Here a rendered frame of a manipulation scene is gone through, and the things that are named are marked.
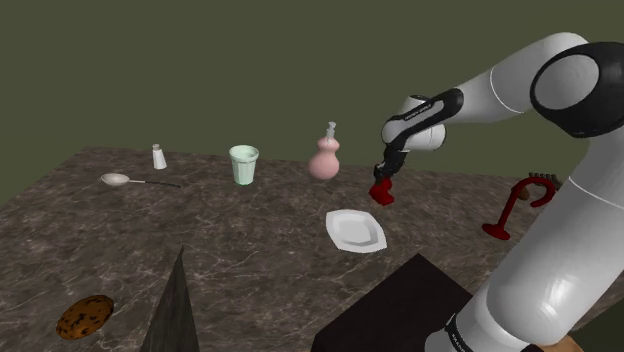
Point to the red blocky object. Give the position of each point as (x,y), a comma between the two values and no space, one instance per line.
(383,192)

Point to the dark robot stand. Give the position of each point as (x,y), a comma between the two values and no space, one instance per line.
(395,307)

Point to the pale green ribbed cup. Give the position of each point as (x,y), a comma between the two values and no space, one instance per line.
(243,168)

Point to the dark stone wedge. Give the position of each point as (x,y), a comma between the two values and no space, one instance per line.
(173,317)

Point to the white salt shaker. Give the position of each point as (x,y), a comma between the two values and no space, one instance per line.
(159,158)

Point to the white plate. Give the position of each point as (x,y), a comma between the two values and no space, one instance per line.
(355,231)

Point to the red hook stand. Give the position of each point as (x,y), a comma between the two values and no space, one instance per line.
(508,207)

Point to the pink soap dispenser bottle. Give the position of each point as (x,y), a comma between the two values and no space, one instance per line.
(323,164)

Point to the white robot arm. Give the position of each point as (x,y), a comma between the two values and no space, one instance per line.
(546,273)

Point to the brown chocolate chip cookie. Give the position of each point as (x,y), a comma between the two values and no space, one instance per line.
(85,317)

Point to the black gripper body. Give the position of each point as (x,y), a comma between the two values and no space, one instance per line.
(391,162)

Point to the brown ridged object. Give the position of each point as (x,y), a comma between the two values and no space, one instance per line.
(556,182)

